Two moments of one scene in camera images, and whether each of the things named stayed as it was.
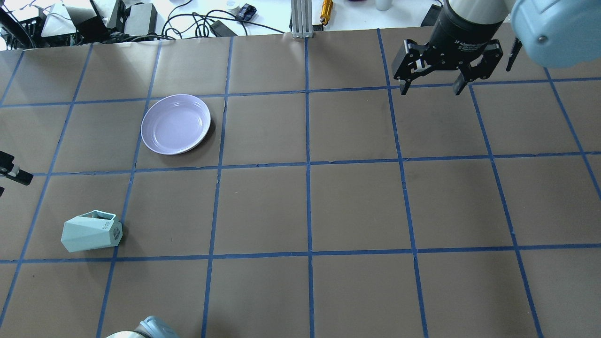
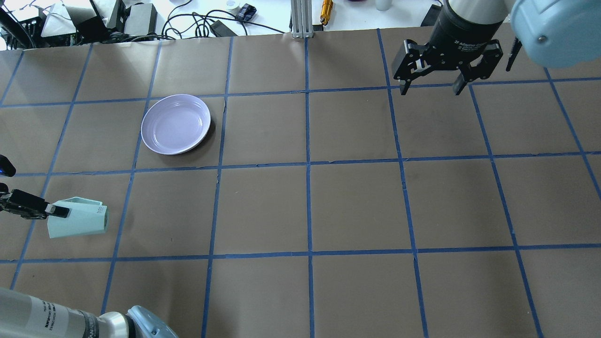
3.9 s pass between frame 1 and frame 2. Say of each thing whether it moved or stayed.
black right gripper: stayed
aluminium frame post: stayed
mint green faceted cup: moved
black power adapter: stayed
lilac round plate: stayed
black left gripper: moved
